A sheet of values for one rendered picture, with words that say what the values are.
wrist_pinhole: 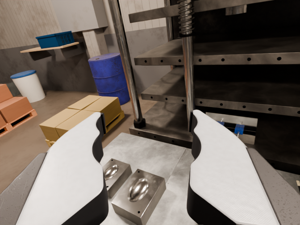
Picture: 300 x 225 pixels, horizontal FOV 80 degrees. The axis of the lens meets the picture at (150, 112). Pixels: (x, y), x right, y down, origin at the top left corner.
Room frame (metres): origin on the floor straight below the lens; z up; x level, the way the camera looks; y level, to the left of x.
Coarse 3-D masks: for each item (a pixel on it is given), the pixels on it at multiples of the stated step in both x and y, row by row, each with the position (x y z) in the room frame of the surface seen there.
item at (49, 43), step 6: (42, 36) 3.94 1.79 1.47; (48, 36) 3.86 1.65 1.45; (54, 36) 3.79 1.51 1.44; (60, 36) 3.87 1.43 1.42; (66, 36) 3.98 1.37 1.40; (72, 36) 4.12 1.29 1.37; (42, 42) 3.99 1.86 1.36; (48, 42) 3.91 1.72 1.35; (54, 42) 3.82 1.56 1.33; (60, 42) 3.83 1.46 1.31; (66, 42) 3.94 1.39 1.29; (72, 42) 4.08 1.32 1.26; (42, 48) 4.03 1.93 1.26
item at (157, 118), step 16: (160, 112) 1.33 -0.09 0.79; (176, 112) 1.28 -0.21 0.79; (144, 128) 1.14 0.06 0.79; (160, 128) 1.10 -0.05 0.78; (176, 128) 1.06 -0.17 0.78; (272, 128) 0.88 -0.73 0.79; (288, 128) 0.85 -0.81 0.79; (176, 144) 0.95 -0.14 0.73; (256, 144) 0.77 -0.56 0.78; (272, 144) 0.74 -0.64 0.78; (288, 144) 0.72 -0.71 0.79; (272, 160) 0.64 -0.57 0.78; (288, 160) 0.62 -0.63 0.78
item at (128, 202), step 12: (132, 180) 0.59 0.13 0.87; (144, 180) 0.59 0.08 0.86; (156, 180) 0.57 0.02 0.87; (120, 192) 0.54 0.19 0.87; (132, 192) 0.54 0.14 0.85; (144, 192) 0.53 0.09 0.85; (156, 192) 0.51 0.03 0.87; (120, 204) 0.48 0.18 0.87; (132, 204) 0.47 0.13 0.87; (144, 204) 0.46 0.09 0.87; (156, 204) 0.49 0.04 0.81; (132, 216) 0.43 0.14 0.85; (144, 216) 0.43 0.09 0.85
